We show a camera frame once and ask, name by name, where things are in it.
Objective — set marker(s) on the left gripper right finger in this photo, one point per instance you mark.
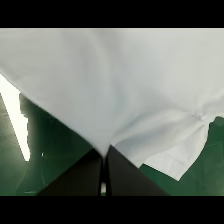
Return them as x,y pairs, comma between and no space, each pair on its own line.
130,181

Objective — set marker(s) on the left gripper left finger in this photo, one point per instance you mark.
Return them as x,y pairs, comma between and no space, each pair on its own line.
80,178

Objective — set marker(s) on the white shirt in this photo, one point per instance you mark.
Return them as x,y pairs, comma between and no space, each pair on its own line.
113,80

